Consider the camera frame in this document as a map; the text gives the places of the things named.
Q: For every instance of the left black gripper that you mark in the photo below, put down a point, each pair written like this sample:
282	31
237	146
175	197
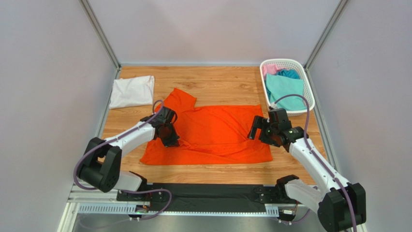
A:
173	141

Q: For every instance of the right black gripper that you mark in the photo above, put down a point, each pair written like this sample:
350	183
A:
260	132

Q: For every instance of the orange t-shirt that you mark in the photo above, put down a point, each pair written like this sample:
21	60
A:
216	134

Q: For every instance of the white t-shirt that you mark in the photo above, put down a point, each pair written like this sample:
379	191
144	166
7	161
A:
131	92

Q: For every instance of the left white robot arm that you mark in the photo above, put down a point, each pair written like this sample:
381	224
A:
99	168

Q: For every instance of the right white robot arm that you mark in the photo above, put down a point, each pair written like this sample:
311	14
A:
339	204

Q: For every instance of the teal t-shirt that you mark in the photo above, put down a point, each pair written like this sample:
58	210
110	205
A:
278	86

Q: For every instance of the white plastic laundry basket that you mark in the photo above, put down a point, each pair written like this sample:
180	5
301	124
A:
285	63

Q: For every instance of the pink t-shirt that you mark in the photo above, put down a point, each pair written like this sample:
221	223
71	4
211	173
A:
271	69

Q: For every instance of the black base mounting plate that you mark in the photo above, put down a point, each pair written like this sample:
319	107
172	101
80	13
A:
221	198

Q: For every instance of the blue t-shirt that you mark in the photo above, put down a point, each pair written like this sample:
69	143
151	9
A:
293	74

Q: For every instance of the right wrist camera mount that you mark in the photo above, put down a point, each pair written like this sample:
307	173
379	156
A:
273	106

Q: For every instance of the aluminium frame rail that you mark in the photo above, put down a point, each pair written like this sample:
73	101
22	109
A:
95	201

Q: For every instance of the left aluminium corner post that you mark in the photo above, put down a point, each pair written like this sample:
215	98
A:
100	32

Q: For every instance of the aluminium corner post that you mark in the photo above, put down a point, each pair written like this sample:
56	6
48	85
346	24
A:
326	32
100	32

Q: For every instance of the right aluminium corner post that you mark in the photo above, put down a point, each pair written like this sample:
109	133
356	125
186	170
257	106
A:
326	32

